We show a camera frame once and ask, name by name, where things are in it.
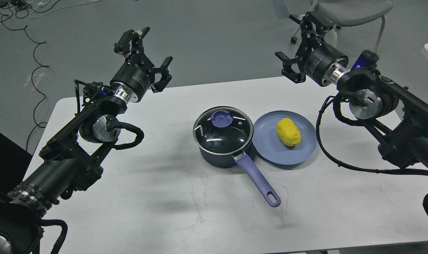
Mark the dark blue saucepan purple handle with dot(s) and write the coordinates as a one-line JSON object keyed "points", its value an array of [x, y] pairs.
{"points": [[245, 160]]}

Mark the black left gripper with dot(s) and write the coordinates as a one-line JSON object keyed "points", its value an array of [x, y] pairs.
{"points": [[133, 74]]}

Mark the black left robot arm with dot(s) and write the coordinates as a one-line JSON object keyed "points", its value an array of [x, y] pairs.
{"points": [[72, 158]]}

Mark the yellow potato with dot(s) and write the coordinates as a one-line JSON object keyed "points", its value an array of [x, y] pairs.
{"points": [[288, 133]]}

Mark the blue plate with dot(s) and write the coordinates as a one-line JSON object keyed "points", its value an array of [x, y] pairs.
{"points": [[269, 146]]}

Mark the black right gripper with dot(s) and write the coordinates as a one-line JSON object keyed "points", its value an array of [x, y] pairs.
{"points": [[314, 57]]}

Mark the glass lid purple knob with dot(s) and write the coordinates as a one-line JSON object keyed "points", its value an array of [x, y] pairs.
{"points": [[223, 130]]}

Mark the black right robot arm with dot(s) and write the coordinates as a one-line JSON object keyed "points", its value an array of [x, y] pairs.
{"points": [[373, 132]]}

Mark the grey office chair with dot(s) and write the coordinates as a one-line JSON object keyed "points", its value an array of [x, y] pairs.
{"points": [[351, 13]]}

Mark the black box at left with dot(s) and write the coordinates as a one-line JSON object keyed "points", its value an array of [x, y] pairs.
{"points": [[14, 162]]}

